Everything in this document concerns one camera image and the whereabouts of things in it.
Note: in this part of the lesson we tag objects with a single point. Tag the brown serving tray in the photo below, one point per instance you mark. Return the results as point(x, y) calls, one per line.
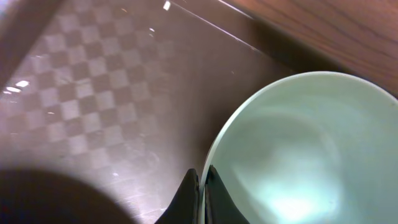
point(113, 101)

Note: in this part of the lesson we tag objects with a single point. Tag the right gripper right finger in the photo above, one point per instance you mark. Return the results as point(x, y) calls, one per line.
point(219, 206)

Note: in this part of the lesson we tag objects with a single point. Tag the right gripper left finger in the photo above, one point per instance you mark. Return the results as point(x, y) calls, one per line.
point(183, 208)

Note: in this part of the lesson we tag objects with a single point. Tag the mint green bowl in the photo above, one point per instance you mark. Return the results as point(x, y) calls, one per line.
point(316, 147)

